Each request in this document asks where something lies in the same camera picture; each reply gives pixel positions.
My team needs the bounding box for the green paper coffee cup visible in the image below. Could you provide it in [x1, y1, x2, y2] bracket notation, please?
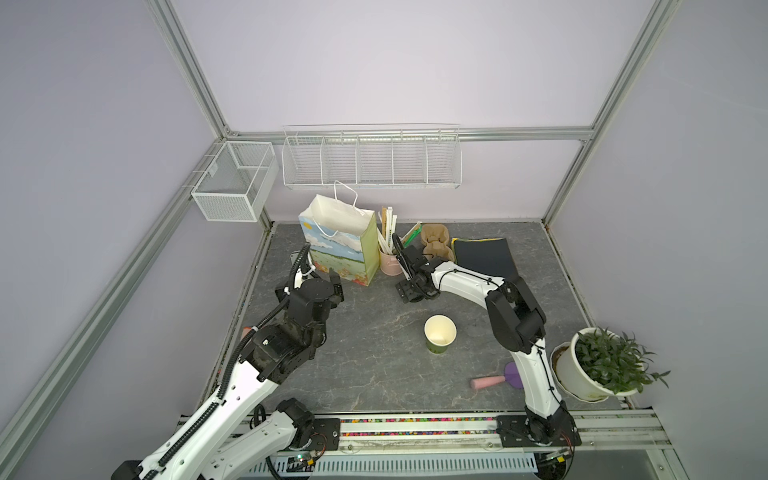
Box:
[423, 315, 457, 354]

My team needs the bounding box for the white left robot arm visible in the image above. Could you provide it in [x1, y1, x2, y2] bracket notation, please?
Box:
[112, 271, 343, 479]

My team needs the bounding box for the pink straw holder cup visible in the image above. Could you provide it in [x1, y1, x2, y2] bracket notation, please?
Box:
[379, 252, 403, 277]

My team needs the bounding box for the purple scoop with pink handle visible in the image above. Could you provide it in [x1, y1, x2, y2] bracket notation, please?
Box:
[469, 362, 524, 390]

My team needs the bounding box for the brown pulp cup carrier stack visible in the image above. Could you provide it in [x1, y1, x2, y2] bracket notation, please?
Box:
[420, 223, 455, 261]

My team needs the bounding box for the white mesh wall basket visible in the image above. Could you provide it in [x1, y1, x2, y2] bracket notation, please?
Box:
[192, 141, 279, 223]

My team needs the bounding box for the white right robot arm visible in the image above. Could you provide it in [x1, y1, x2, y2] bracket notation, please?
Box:
[396, 248, 581, 447]

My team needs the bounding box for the white wire wall shelf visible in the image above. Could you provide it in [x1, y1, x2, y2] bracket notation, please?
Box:
[281, 124, 463, 188]

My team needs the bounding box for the landscape printed paper bag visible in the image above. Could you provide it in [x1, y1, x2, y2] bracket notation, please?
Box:
[298, 181, 380, 286]

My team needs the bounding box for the potted green plant white pot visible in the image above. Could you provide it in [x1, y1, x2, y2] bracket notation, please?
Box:
[550, 327, 670, 403]

